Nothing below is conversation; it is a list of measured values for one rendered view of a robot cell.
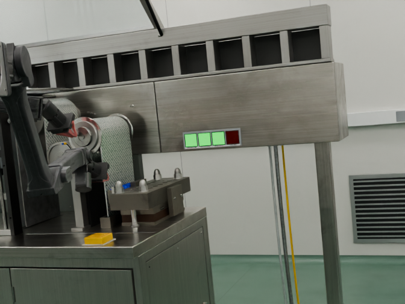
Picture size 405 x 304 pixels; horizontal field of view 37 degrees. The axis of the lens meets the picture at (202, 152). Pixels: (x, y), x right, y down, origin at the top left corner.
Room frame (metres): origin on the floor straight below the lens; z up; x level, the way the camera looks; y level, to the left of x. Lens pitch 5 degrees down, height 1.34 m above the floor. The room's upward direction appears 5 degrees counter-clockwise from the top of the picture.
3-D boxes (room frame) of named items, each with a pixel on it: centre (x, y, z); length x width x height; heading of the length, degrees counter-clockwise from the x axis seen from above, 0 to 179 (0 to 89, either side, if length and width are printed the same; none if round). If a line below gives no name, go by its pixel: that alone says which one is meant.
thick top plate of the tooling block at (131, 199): (2.37, 0.21, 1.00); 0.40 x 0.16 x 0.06; 158
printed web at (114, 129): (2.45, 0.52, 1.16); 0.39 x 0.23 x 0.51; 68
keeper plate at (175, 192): (2.35, 0.12, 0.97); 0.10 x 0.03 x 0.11; 158
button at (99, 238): (2.01, 0.38, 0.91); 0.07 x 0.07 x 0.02; 68
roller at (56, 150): (2.44, 0.50, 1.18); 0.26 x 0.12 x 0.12; 158
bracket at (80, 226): (2.26, 0.49, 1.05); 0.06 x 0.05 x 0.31; 158
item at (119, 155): (2.37, 0.34, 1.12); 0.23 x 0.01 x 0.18; 158
